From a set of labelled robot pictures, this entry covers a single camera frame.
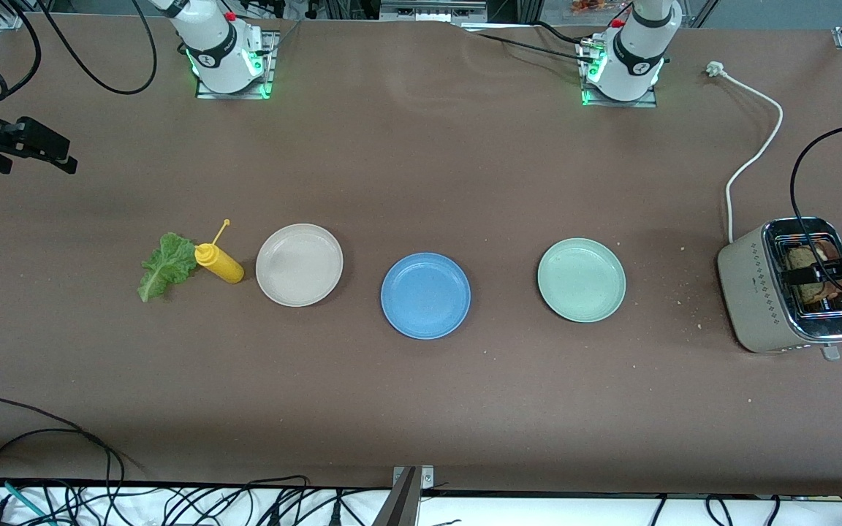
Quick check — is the brown toast bread slice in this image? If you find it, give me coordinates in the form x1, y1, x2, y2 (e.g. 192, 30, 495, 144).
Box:
816, 241, 842, 300
786, 245, 835, 305

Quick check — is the green lettuce leaf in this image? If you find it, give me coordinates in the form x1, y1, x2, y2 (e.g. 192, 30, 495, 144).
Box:
137, 232, 198, 303

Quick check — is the yellow mustard squeeze bottle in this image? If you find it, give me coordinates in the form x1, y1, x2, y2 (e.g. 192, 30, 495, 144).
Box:
194, 218, 245, 284

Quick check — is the green round plate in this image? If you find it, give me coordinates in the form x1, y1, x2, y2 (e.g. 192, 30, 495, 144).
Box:
536, 237, 627, 324

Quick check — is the beige round plate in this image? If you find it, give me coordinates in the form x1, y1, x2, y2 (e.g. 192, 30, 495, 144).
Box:
255, 223, 344, 308

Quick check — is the blue round plate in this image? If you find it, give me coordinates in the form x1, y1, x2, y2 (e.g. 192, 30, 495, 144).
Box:
380, 252, 472, 340

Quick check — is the beige chrome toaster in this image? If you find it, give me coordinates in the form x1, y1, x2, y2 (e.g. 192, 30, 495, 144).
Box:
717, 216, 842, 362

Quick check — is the dark metal bar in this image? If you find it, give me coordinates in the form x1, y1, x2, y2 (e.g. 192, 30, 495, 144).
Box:
371, 468, 422, 526

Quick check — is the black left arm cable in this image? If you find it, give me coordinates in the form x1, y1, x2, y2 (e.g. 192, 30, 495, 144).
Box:
790, 121, 842, 293

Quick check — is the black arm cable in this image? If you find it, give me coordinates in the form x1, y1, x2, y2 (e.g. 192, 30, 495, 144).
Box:
790, 121, 842, 293
0, 0, 159, 104

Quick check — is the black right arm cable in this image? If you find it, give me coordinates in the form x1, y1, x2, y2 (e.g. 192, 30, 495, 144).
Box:
0, 0, 159, 104

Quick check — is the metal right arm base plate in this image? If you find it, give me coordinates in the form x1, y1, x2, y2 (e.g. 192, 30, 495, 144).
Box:
194, 29, 281, 100

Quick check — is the white toaster power cord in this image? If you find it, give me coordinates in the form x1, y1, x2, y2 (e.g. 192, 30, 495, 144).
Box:
706, 61, 785, 244

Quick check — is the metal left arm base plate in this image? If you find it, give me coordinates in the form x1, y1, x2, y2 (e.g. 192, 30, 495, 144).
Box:
580, 37, 659, 109

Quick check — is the black base cable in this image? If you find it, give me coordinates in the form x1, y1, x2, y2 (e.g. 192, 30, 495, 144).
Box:
458, 26, 597, 63
534, 20, 590, 46

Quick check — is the silver metal bracket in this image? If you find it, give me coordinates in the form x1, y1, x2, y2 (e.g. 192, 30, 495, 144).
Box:
392, 465, 436, 492

